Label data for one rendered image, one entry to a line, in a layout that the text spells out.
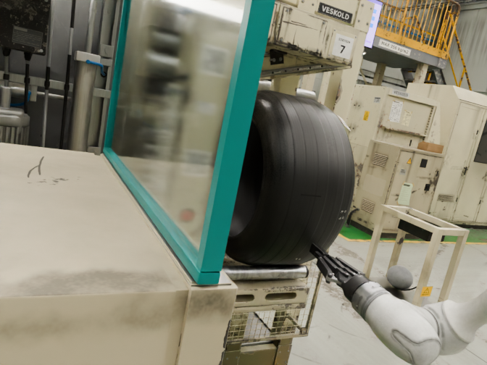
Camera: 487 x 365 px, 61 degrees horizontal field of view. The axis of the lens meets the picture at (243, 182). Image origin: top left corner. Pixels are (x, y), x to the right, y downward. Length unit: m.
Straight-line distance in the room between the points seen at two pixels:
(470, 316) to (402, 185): 4.80
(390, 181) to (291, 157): 4.58
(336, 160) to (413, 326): 0.49
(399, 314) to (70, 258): 0.78
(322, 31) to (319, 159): 0.65
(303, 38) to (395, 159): 4.16
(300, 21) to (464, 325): 1.12
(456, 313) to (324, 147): 0.53
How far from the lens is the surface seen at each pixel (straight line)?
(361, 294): 1.07
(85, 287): 0.33
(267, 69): 1.71
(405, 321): 1.00
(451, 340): 1.11
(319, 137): 1.21
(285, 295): 1.44
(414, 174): 5.95
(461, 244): 3.61
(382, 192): 5.75
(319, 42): 1.68
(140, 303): 0.33
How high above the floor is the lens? 1.42
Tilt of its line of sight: 11 degrees down
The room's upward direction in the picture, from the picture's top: 11 degrees clockwise
